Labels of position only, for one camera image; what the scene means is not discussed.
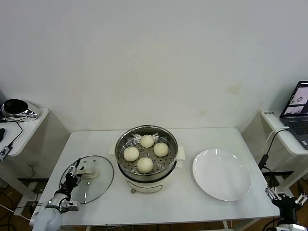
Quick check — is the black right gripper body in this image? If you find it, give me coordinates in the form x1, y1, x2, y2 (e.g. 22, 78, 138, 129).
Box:
271, 193, 300, 224

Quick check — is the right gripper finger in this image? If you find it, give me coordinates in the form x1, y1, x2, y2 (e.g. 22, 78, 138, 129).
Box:
295, 192, 308, 206
265, 176, 280, 201

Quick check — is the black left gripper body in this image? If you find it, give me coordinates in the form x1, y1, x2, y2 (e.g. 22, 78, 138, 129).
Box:
61, 174, 81, 193

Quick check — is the glass lid cream handle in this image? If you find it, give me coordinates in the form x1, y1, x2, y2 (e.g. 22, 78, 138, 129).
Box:
59, 155, 114, 205

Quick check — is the white steamed baozi bun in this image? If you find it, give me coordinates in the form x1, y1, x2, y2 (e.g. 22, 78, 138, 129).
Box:
136, 157, 154, 174
140, 134, 155, 148
153, 142, 169, 157
123, 146, 140, 162

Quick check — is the perforated steel steamer basket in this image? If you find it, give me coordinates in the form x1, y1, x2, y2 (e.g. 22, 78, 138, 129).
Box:
114, 125, 179, 181

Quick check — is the white round plate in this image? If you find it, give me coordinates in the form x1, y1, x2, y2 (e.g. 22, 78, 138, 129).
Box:
192, 149, 252, 202

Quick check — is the white side table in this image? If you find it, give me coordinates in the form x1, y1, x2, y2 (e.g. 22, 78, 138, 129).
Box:
240, 110, 308, 207
0, 107, 71, 210

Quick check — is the cream electric cooker pot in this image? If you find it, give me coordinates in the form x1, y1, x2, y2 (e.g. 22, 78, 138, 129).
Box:
108, 141, 186, 194

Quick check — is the dark gray open laptop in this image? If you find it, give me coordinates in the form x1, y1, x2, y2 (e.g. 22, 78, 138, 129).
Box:
279, 80, 308, 150

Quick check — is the small black labelled adapter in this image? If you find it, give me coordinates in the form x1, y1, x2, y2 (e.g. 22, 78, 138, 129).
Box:
0, 145, 13, 161

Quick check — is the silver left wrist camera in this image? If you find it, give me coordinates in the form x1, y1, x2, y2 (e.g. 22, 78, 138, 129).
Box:
59, 200, 80, 213

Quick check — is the black cable with adapter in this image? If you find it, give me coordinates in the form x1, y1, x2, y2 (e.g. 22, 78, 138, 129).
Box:
257, 127, 289, 193

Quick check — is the white laptop cable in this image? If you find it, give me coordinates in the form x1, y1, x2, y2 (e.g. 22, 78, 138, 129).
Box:
261, 126, 289, 154

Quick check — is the thin black desk cable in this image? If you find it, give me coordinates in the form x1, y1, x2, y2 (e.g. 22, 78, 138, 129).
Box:
0, 120, 23, 149

